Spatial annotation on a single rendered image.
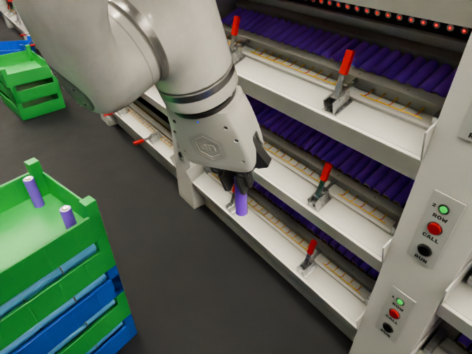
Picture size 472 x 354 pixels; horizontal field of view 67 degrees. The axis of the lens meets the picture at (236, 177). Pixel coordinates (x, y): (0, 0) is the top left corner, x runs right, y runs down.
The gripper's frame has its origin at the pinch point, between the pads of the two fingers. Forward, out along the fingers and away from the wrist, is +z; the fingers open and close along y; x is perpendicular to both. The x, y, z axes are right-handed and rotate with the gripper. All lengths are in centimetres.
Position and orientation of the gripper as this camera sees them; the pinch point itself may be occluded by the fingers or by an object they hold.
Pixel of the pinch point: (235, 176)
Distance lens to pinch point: 50.4
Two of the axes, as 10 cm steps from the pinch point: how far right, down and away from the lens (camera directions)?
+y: 8.9, 1.7, -4.2
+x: 3.8, -7.8, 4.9
